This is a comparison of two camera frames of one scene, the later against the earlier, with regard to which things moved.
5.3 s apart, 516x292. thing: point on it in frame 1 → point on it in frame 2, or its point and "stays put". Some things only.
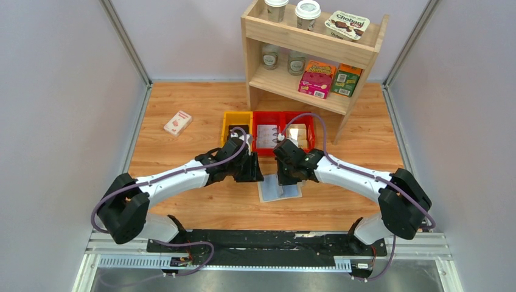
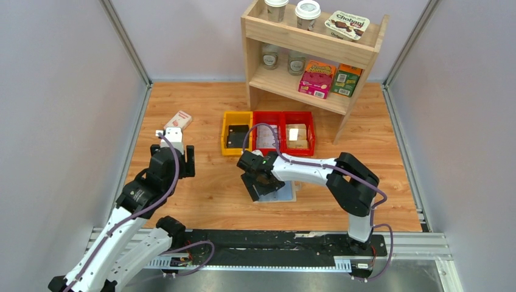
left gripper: (254, 173) → (188, 167)
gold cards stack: (297, 132) stays put
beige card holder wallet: (270, 190) stays put
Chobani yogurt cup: (346, 25) stays put
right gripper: (283, 180) → (249, 182)
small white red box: (234, 144) → (174, 135)
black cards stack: (239, 131) stays put
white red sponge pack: (178, 123) stays put
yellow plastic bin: (237, 118) stays put
